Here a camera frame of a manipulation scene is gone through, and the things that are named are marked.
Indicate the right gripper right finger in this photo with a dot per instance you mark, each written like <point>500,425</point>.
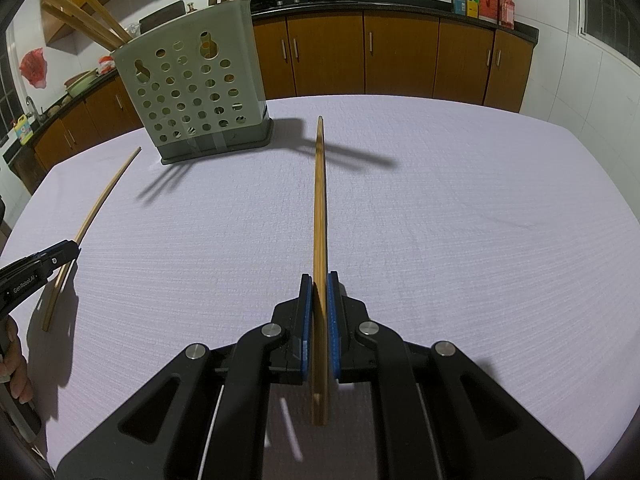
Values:
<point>436,413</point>

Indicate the red white plastic bag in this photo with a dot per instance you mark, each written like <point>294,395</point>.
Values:
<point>106,64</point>

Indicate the right window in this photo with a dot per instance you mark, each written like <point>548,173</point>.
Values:
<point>615,24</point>

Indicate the red hanging plastic bag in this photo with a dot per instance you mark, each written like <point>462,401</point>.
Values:
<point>34,68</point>

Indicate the person left hand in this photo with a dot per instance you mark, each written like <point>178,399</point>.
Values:
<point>14,365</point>

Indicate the bamboo chopstick three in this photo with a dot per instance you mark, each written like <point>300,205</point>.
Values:
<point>62,276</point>

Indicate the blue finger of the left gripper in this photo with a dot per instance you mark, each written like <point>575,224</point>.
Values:
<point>25,276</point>

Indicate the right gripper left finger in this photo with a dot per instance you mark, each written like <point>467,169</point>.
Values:
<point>204,414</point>

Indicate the yellow detergent bottle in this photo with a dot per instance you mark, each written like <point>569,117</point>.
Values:
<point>23,129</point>

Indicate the dark cutting board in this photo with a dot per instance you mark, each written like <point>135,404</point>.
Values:
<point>162,16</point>

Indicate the bamboo chopstick six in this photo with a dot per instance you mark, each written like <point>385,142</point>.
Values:
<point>320,367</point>

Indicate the lilac tablecloth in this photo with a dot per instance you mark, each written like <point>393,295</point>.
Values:
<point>496,231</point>

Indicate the bamboo chopstick eight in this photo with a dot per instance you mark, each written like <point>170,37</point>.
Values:
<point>70,21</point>

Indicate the window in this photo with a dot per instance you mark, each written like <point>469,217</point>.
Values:
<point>10,106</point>
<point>615,24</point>

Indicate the green bowl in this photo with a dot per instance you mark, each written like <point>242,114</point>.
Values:
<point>80,83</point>

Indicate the left window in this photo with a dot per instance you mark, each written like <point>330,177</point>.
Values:
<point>10,106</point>

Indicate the lower wooden cabinets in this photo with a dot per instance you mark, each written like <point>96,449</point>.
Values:
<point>329,48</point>

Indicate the bamboo chopstick nine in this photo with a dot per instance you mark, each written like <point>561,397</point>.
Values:
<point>71,9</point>

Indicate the bamboo chopstick ten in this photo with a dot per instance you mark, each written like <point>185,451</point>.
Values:
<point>117,28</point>

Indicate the green perforated utensil holder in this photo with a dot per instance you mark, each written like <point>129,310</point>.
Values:
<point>196,84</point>

